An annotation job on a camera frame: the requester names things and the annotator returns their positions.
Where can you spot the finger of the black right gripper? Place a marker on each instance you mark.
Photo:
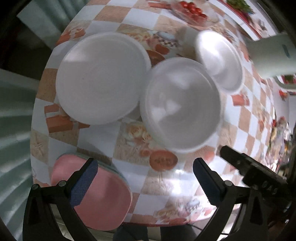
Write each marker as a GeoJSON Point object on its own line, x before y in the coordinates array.
{"type": "Point", "coordinates": [235, 159]}

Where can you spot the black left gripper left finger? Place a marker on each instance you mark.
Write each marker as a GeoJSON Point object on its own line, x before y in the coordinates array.
{"type": "Point", "coordinates": [39, 222]}

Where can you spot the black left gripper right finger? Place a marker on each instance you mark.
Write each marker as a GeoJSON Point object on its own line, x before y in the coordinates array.
{"type": "Point", "coordinates": [224, 195]}

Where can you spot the pink plastic plate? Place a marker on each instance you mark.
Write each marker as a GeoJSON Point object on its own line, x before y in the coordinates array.
{"type": "Point", "coordinates": [108, 199]}

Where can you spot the patterned vinyl tablecloth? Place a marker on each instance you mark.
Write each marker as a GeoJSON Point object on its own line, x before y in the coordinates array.
{"type": "Point", "coordinates": [164, 189]}

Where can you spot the white foam plate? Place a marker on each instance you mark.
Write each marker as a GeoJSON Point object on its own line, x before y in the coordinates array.
{"type": "Point", "coordinates": [101, 78]}

